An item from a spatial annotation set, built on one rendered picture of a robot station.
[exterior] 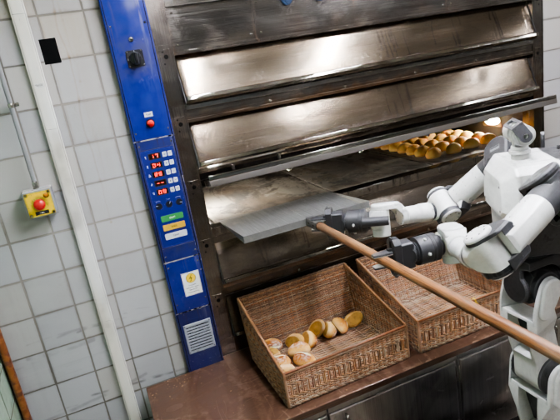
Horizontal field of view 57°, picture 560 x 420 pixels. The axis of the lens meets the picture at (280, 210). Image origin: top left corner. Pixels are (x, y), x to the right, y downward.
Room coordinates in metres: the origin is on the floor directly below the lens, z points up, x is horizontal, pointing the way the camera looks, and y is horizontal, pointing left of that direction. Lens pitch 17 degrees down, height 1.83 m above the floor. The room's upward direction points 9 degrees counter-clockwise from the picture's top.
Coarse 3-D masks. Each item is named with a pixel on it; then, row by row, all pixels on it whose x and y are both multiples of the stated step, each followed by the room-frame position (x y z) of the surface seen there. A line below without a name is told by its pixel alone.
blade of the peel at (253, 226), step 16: (272, 208) 2.19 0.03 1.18; (288, 208) 2.15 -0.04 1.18; (304, 208) 2.11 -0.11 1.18; (320, 208) 2.08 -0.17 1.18; (336, 208) 2.04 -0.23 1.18; (352, 208) 1.97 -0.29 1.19; (224, 224) 2.06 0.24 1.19; (240, 224) 2.04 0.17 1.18; (256, 224) 2.01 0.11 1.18; (272, 224) 1.97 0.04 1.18; (288, 224) 1.87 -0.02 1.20; (304, 224) 1.89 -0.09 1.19
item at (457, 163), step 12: (468, 156) 2.56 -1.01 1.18; (480, 156) 2.53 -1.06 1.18; (420, 168) 2.47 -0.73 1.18; (432, 168) 2.44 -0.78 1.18; (444, 168) 2.46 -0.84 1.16; (456, 168) 2.48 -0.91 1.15; (384, 180) 2.37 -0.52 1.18; (396, 180) 2.37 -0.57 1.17; (408, 180) 2.39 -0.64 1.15; (336, 192) 2.29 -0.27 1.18; (348, 192) 2.28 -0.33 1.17; (360, 192) 2.30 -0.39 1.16; (216, 228) 2.07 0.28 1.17
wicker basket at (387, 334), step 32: (288, 288) 2.12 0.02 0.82; (320, 288) 2.16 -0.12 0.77; (352, 288) 2.18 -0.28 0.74; (256, 320) 2.03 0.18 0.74; (288, 320) 2.07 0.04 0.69; (256, 352) 1.90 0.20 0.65; (320, 352) 1.93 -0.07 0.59; (352, 352) 1.71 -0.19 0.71; (384, 352) 1.76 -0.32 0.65; (288, 384) 1.61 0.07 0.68; (320, 384) 1.66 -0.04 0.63
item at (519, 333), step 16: (320, 224) 1.79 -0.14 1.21; (352, 240) 1.58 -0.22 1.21; (368, 256) 1.46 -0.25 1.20; (400, 272) 1.31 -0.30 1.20; (416, 272) 1.26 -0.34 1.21; (432, 288) 1.17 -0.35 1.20; (464, 304) 1.07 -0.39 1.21; (496, 320) 0.98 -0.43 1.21; (512, 336) 0.93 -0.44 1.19; (528, 336) 0.90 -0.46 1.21; (544, 352) 0.85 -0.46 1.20
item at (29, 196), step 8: (24, 192) 1.79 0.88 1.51; (32, 192) 1.80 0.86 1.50; (40, 192) 1.81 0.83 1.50; (48, 192) 1.81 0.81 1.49; (24, 200) 1.79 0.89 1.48; (32, 200) 1.80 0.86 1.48; (48, 200) 1.81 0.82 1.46; (32, 208) 1.79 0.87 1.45; (48, 208) 1.81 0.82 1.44; (56, 208) 1.82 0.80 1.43; (32, 216) 1.79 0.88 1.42; (40, 216) 1.80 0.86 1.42
